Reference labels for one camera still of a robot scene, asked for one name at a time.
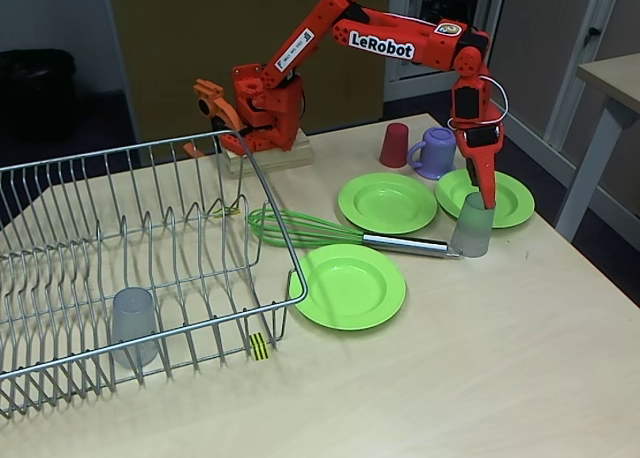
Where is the red plastic cup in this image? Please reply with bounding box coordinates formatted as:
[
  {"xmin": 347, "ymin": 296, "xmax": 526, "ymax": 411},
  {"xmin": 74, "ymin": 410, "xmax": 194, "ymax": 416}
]
[{"xmin": 378, "ymin": 122, "xmax": 410, "ymax": 168}]

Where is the green plastic plate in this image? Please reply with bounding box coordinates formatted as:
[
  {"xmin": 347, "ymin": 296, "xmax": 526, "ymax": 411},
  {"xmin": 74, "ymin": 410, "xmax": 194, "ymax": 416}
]
[
  {"xmin": 337, "ymin": 172, "xmax": 439, "ymax": 235},
  {"xmin": 433, "ymin": 167, "xmax": 536, "ymax": 229},
  {"xmin": 288, "ymin": 243, "xmax": 407, "ymax": 333}
]

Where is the green whisk with metal handle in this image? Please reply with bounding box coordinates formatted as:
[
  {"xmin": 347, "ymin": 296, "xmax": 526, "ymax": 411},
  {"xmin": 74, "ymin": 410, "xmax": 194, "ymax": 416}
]
[{"xmin": 247, "ymin": 208, "xmax": 464, "ymax": 260}]

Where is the white office cupboard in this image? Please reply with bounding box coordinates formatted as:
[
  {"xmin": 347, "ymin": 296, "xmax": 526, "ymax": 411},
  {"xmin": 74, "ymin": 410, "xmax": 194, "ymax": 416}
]
[{"xmin": 383, "ymin": 0, "xmax": 640, "ymax": 239}]

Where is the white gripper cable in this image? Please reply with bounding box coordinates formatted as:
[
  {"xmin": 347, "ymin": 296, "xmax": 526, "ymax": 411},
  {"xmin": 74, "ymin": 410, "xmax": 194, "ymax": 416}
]
[{"xmin": 447, "ymin": 75, "xmax": 509, "ymax": 129}]

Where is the black electronics with cables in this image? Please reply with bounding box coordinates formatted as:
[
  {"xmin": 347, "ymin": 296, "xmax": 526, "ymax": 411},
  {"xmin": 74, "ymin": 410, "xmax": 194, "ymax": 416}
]
[{"xmin": 413, "ymin": 0, "xmax": 474, "ymax": 72}]

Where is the brown pin board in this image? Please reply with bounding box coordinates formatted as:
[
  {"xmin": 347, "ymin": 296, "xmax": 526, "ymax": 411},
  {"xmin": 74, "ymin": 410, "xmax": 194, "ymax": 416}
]
[{"xmin": 106, "ymin": 0, "xmax": 392, "ymax": 135}]

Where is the orange table clamp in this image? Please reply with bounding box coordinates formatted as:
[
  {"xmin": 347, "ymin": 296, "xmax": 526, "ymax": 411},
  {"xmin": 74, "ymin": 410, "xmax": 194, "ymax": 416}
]
[{"xmin": 182, "ymin": 77, "xmax": 247, "ymax": 159}]

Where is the purple plastic mug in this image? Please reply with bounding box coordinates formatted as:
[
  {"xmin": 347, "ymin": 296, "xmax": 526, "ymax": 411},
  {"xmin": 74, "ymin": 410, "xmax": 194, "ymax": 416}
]
[{"xmin": 407, "ymin": 126, "xmax": 460, "ymax": 180}]

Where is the metal wire dish rack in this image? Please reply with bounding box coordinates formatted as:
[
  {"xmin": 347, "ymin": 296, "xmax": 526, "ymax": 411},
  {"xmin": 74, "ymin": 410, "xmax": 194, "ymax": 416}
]
[{"xmin": 0, "ymin": 127, "xmax": 309, "ymax": 420}]

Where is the wooden base block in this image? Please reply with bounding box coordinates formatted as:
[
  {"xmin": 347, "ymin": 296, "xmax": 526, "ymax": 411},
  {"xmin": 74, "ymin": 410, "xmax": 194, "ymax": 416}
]
[{"xmin": 222, "ymin": 127, "xmax": 315, "ymax": 179}]

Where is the beige side table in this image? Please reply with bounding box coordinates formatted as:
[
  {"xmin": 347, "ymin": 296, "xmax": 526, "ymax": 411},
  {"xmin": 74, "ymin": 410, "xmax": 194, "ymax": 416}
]
[{"xmin": 553, "ymin": 52, "xmax": 640, "ymax": 243}]

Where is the translucent grey plastic cup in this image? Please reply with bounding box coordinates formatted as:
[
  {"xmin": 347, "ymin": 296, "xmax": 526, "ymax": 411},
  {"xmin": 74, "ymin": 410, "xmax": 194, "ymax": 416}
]
[
  {"xmin": 110, "ymin": 287, "xmax": 159, "ymax": 368},
  {"xmin": 451, "ymin": 192, "xmax": 497, "ymax": 259}
]

